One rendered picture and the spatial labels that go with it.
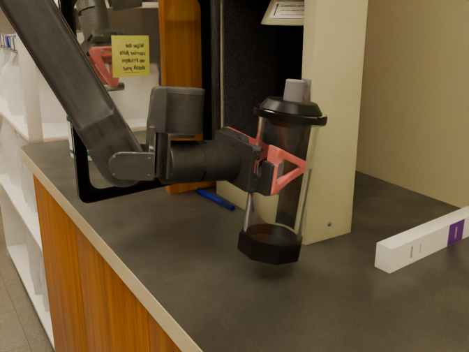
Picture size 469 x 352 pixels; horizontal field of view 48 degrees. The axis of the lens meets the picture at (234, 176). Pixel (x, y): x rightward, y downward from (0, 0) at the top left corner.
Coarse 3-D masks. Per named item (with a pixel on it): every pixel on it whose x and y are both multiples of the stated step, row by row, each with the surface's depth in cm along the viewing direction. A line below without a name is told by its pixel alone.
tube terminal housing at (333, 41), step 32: (320, 0) 81; (352, 0) 85; (320, 32) 83; (352, 32) 86; (320, 64) 85; (352, 64) 88; (320, 96) 86; (352, 96) 90; (320, 128) 88; (352, 128) 92; (320, 160) 90; (352, 160) 94; (224, 192) 116; (320, 192) 92; (352, 192) 97; (320, 224) 94
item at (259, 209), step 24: (264, 120) 75; (264, 144) 75; (288, 144) 74; (312, 144) 75; (288, 168) 74; (312, 168) 77; (288, 192) 76; (264, 216) 77; (288, 216) 77; (264, 240) 78; (288, 240) 78
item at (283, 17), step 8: (272, 0) 95; (280, 0) 93; (288, 0) 92; (296, 0) 91; (272, 8) 94; (280, 8) 92; (288, 8) 91; (296, 8) 91; (264, 16) 97; (272, 16) 94; (280, 16) 92; (288, 16) 91; (296, 16) 91; (272, 24) 93; (280, 24) 92; (288, 24) 91; (296, 24) 90
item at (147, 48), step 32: (96, 0) 91; (128, 0) 95; (160, 0) 98; (192, 0) 102; (96, 32) 93; (128, 32) 96; (160, 32) 100; (192, 32) 104; (96, 64) 94; (128, 64) 98; (160, 64) 102; (192, 64) 106; (128, 96) 99
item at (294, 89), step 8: (288, 80) 75; (296, 80) 74; (288, 88) 75; (296, 88) 75; (272, 96) 78; (280, 96) 79; (288, 96) 75; (296, 96) 75; (264, 104) 75; (272, 104) 74; (280, 104) 73; (288, 104) 73; (296, 104) 73; (304, 104) 74; (312, 104) 75; (288, 112) 72; (296, 112) 72; (304, 112) 73; (312, 112) 73; (320, 112) 75
